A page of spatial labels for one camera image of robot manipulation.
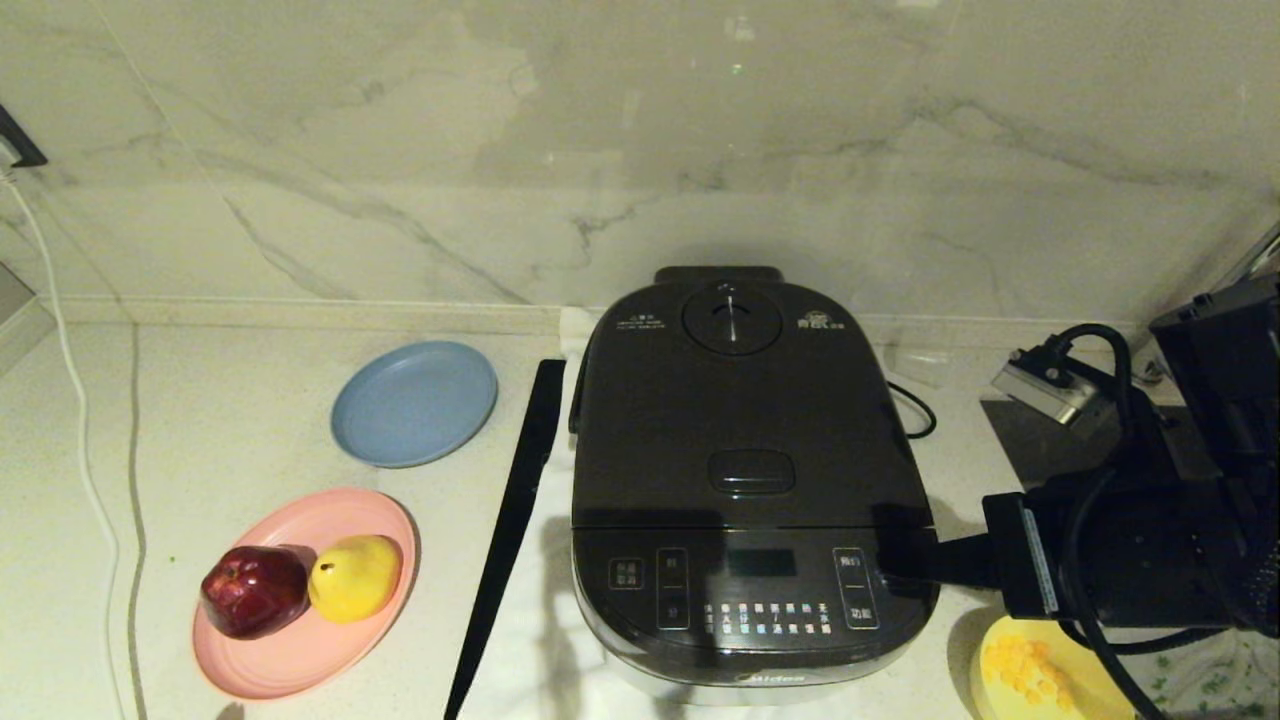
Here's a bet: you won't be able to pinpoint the yellow corn kernels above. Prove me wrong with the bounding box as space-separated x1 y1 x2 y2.
983 634 1071 709

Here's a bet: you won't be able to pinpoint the black rice cooker lid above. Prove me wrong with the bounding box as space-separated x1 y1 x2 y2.
570 279 937 532

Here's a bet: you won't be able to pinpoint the black rice cooker base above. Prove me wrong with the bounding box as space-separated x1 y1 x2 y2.
568 265 942 707

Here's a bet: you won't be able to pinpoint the smooth black arm cable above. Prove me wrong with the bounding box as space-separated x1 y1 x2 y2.
1040 322 1216 720

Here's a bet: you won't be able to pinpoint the red apple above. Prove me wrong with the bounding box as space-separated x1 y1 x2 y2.
201 545 311 640

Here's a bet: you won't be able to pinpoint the black power cord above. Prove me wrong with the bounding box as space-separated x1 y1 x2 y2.
888 380 939 440

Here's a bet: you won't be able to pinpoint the white cable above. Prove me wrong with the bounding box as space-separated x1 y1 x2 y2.
0 175 128 720

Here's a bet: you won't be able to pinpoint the pink plate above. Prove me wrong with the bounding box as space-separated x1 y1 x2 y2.
192 487 420 700

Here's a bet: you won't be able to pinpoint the yellow bowl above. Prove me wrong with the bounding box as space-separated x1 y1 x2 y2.
969 614 1139 720

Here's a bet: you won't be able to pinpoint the clear plastic cup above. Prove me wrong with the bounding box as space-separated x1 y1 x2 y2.
885 340 953 389

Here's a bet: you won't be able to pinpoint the blue plate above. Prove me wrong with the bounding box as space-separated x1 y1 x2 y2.
331 340 500 468

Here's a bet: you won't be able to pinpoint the long black flat strip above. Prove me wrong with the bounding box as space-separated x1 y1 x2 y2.
443 359 567 720

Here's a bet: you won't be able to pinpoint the yellow pear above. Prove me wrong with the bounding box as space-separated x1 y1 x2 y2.
308 534 404 624

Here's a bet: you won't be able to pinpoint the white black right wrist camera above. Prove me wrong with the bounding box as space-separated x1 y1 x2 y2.
990 345 1106 429

